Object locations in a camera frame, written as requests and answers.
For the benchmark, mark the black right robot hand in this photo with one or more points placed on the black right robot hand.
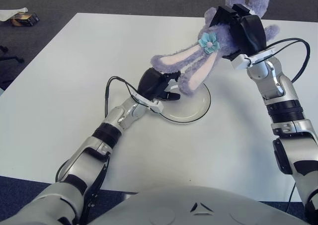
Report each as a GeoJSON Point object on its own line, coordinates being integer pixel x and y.
{"type": "Point", "coordinates": [251, 31]}

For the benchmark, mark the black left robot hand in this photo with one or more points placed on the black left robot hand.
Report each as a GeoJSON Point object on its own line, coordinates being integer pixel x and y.
{"type": "Point", "coordinates": [149, 81]}

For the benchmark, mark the purple plush bunny doll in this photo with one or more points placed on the purple plush bunny doll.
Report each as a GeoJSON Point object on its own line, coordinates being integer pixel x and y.
{"type": "Point", "coordinates": [223, 38]}

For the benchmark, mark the white plate with black rim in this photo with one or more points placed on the white plate with black rim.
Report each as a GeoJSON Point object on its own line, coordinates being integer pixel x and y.
{"type": "Point", "coordinates": [191, 108]}

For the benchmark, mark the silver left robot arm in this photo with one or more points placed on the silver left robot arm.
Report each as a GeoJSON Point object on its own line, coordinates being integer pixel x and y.
{"type": "Point", "coordinates": [99, 145]}

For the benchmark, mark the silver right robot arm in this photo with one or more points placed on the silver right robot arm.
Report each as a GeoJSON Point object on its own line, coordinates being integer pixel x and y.
{"type": "Point", "coordinates": [275, 86]}

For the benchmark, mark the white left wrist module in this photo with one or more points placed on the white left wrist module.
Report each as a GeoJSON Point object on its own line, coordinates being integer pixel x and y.
{"type": "Point", "coordinates": [156, 107]}

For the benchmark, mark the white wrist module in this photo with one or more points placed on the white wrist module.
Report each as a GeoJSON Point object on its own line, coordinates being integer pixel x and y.
{"type": "Point", "coordinates": [156, 107]}
{"type": "Point", "coordinates": [239, 62]}

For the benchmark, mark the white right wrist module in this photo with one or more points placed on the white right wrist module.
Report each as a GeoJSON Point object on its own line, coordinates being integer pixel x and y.
{"type": "Point", "coordinates": [239, 62]}

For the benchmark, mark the grey robot torso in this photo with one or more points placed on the grey robot torso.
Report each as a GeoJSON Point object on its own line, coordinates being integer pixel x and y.
{"type": "Point", "coordinates": [174, 210]}

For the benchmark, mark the brown black box on floor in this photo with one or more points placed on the brown black box on floor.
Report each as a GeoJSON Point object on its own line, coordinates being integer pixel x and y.
{"type": "Point", "coordinates": [24, 20]}

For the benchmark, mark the black office chair base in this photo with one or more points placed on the black office chair base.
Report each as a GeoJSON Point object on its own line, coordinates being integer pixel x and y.
{"type": "Point", "coordinates": [12, 58]}

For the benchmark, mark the white furniture edge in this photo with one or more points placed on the white furniture edge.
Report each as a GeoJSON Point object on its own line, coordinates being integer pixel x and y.
{"type": "Point", "coordinates": [1, 91]}

